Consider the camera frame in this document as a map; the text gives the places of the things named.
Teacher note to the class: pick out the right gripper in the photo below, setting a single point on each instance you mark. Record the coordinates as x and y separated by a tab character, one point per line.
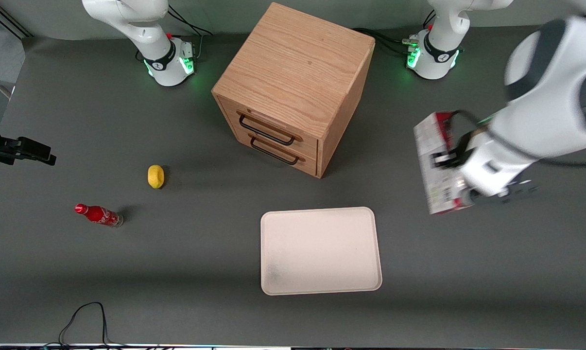
0	146

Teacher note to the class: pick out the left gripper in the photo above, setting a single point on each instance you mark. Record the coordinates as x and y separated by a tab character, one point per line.
454	156

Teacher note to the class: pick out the red cookie box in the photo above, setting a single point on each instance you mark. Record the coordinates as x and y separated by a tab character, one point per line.
439	187

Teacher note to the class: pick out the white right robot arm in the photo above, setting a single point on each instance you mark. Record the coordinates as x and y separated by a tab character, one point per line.
147	29

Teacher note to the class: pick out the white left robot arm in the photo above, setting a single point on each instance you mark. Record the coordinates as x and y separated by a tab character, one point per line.
555	97

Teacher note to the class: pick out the beige plastic tray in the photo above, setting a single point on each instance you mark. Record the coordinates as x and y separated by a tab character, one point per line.
317	250

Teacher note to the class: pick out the red cola bottle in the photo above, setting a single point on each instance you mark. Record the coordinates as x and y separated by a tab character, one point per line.
98	214

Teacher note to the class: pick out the yellow lemon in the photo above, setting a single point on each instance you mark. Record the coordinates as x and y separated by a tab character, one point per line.
155	176

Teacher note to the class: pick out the wooden drawer front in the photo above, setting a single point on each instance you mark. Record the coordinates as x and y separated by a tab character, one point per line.
310	146
308	166

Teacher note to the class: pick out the wooden drawer cabinet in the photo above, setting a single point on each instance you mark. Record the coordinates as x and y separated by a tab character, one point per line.
298	58

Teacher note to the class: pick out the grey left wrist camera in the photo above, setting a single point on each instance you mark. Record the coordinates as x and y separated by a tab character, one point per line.
516	188

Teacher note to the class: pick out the black frame rail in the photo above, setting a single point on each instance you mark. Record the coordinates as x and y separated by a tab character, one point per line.
13	24

